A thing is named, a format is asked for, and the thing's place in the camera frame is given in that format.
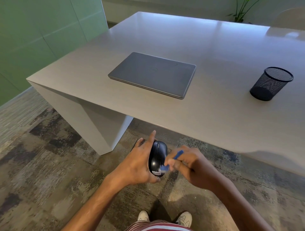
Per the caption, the person's left hand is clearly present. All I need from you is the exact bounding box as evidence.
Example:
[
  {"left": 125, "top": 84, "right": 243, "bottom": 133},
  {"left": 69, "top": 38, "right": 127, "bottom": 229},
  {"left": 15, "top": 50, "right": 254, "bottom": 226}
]
[{"left": 108, "top": 130, "right": 161, "bottom": 186}]

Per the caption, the person's right hand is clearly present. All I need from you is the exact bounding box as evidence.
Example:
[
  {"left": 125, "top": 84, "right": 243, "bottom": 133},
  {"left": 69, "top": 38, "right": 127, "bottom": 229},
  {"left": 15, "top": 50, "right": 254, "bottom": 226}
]
[{"left": 165, "top": 146, "right": 222, "bottom": 191}]

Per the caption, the blue plastic tool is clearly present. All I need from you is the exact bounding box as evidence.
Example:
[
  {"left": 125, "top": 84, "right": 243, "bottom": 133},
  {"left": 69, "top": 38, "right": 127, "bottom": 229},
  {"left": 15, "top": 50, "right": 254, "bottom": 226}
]
[{"left": 160, "top": 150, "right": 184, "bottom": 172}]

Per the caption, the black computer mouse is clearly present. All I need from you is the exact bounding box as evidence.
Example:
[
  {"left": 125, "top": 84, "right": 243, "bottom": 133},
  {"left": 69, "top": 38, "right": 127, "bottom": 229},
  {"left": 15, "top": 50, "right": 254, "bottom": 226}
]
[{"left": 148, "top": 140, "right": 168, "bottom": 178}]

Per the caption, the person's left forearm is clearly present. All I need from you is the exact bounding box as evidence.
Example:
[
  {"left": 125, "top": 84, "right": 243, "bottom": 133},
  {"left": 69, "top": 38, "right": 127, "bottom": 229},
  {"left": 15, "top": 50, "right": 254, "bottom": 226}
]
[{"left": 61, "top": 175, "right": 124, "bottom": 231}]

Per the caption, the person's right forearm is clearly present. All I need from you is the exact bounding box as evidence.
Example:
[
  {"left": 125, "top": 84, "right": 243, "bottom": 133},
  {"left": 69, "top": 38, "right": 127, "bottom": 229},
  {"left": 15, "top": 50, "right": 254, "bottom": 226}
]
[{"left": 210, "top": 177, "right": 280, "bottom": 231}]

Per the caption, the white left shoe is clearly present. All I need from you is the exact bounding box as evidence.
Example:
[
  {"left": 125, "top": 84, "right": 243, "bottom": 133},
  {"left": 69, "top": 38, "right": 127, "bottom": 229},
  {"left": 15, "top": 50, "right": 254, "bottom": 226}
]
[{"left": 138, "top": 210, "right": 150, "bottom": 223}]

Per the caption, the white shoe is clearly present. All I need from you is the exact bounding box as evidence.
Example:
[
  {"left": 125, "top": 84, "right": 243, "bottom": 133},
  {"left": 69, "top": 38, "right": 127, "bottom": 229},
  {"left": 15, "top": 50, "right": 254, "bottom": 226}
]
[
  {"left": 176, "top": 211, "right": 192, "bottom": 227},
  {"left": 138, "top": 210, "right": 150, "bottom": 223}
]

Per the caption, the red striped shirt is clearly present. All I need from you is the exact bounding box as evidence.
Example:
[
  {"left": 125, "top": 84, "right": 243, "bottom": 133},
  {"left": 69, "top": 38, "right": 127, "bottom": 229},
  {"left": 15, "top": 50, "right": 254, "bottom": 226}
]
[{"left": 126, "top": 220, "right": 193, "bottom": 231}]

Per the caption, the white right shoe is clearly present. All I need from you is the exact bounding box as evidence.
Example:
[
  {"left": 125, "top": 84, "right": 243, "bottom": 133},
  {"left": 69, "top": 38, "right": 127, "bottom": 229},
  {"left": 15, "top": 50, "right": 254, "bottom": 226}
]
[{"left": 176, "top": 211, "right": 192, "bottom": 227}]

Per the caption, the grey closed laptop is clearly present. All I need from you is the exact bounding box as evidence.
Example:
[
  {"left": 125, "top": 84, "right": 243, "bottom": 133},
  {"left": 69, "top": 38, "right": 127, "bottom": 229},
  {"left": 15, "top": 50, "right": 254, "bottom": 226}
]
[{"left": 108, "top": 52, "right": 196, "bottom": 100}]

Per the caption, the white desk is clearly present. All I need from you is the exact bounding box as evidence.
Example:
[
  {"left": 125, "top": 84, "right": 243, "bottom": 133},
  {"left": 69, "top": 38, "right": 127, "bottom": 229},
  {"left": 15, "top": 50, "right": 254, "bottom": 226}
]
[{"left": 26, "top": 11, "right": 305, "bottom": 177}]

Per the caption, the black mesh pen holder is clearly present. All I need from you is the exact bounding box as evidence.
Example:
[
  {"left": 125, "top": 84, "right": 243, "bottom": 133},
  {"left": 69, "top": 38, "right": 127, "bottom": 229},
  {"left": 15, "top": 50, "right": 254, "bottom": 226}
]
[{"left": 250, "top": 67, "right": 294, "bottom": 101}]

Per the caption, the green potted plant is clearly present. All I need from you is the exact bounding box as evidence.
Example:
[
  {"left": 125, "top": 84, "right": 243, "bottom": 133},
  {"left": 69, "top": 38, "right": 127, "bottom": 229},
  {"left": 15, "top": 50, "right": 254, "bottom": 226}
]
[{"left": 227, "top": 0, "right": 261, "bottom": 23}]

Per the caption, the white chair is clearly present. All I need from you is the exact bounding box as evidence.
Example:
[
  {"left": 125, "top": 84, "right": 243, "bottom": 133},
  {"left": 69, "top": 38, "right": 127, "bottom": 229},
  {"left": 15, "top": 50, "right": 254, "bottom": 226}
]
[{"left": 272, "top": 7, "right": 305, "bottom": 30}]

